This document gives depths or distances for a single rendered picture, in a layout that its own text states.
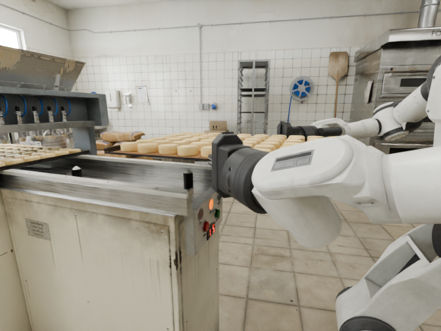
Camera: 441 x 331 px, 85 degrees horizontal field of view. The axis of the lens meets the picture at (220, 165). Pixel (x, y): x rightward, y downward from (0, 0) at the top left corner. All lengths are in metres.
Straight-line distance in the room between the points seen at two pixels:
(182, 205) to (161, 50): 4.67
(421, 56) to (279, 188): 3.91
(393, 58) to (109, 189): 3.71
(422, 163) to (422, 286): 0.52
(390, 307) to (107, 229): 0.77
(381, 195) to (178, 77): 4.83
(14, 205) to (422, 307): 1.23
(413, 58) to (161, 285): 3.84
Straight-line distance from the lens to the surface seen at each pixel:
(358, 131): 1.07
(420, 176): 0.25
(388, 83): 3.91
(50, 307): 1.21
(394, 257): 0.84
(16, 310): 1.33
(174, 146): 0.59
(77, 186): 0.84
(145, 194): 0.68
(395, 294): 0.78
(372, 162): 0.25
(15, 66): 1.23
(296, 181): 0.24
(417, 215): 0.26
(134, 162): 1.06
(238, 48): 4.79
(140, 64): 5.33
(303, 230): 0.31
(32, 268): 1.17
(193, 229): 0.69
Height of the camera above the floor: 1.11
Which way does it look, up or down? 13 degrees down
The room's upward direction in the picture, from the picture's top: straight up
